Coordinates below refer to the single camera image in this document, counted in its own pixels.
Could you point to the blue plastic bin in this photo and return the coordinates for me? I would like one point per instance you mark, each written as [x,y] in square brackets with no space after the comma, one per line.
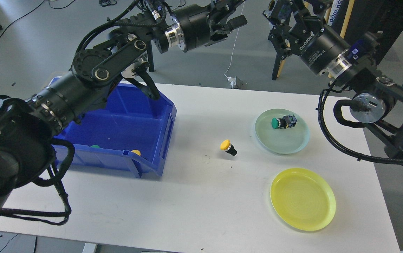
[129,121]

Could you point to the yellow push button front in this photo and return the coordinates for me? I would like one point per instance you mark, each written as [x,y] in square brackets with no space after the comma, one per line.
[135,151]

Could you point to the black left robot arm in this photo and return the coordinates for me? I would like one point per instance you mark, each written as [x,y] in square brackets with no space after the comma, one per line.
[30,151]

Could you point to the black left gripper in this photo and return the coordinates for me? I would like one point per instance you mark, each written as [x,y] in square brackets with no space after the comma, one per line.
[207,25]

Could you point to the black tripod leg right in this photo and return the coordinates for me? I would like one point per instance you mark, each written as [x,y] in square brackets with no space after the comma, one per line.
[278,58]

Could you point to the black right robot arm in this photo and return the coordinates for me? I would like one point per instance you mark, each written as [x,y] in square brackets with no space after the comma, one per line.
[378,102]

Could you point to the yellow push button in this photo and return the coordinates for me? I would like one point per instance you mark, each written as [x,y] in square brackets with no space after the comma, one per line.
[135,151]
[228,147]

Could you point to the yellow plate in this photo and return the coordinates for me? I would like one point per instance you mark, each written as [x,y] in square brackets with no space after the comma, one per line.
[303,199]

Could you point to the white printed bag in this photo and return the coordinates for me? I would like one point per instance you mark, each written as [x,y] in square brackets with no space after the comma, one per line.
[334,10]

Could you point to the white power plug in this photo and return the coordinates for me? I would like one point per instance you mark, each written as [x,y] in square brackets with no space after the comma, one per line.
[235,82]

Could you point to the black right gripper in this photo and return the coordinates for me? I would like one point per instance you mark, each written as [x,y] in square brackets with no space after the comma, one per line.
[316,44]

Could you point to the wooden stick left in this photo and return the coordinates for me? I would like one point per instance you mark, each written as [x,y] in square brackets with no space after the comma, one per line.
[280,68]

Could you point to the black cabinet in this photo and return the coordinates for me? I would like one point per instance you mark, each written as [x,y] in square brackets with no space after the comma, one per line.
[384,18]

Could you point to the light green plate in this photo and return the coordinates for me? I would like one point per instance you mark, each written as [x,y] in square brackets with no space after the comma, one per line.
[281,140]

